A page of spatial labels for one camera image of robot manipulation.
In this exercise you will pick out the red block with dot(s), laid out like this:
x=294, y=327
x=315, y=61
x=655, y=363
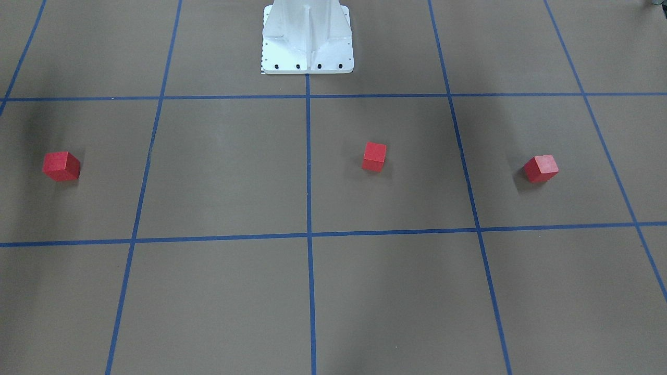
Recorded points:
x=540, y=169
x=61, y=166
x=374, y=157

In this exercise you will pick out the red block front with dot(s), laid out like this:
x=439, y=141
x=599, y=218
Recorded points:
x=540, y=169
x=61, y=166

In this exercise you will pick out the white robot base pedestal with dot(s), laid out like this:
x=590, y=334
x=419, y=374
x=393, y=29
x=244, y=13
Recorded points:
x=307, y=37

